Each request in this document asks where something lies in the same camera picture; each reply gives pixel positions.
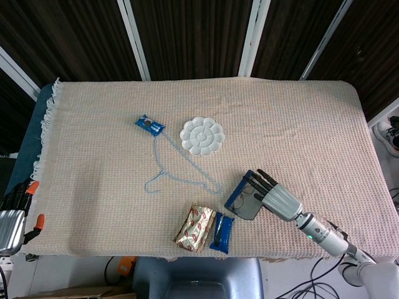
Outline dark brown pleated curtain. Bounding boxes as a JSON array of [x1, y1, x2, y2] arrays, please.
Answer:
[[0, 0, 399, 156]]

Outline white black sneaker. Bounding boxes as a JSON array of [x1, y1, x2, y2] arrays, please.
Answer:
[[373, 115, 399, 153]]

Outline long blue snack packet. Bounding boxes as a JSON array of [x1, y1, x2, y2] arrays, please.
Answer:
[[209, 212, 235, 252]]

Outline right robot hand grey black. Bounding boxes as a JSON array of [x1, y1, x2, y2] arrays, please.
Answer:
[[251, 169, 303, 222]]

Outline orange black device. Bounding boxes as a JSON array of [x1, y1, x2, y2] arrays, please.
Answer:
[[118, 255, 137, 277]]

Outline grey folder with eyeglasses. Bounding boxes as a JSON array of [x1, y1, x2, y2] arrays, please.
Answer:
[[224, 169, 266, 221]]

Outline white metal frame post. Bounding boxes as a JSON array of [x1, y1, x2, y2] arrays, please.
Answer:
[[117, 0, 153, 82], [300, 0, 355, 81], [0, 45, 41, 101], [367, 98, 399, 128], [236, 0, 272, 78]]

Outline gold red snack bag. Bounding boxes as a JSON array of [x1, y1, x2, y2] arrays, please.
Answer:
[[173, 202, 216, 252]]

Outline blue cookie packet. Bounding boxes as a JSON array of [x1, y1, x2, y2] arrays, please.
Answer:
[[133, 114, 166, 136]]

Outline light blue cord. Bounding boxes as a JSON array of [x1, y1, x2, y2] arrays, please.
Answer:
[[143, 132, 224, 196]]

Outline thin-framed eyeglasses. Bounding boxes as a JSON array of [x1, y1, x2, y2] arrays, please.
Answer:
[[232, 183, 259, 210]]

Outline beige waffle tablecloth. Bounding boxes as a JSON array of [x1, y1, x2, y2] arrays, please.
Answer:
[[23, 77, 399, 262]]

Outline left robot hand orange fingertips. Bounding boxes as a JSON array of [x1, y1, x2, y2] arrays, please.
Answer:
[[0, 179, 46, 255]]

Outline black floor cable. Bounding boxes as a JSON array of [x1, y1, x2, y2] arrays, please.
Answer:
[[103, 257, 125, 285], [274, 254, 347, 299]]

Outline blue grey plastic chair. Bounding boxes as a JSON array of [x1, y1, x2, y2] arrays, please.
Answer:
[[132, 257, 264, 299]]

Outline white flower paint palette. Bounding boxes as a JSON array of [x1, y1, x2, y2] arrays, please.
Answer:
[[180, 116, 226, 156]]

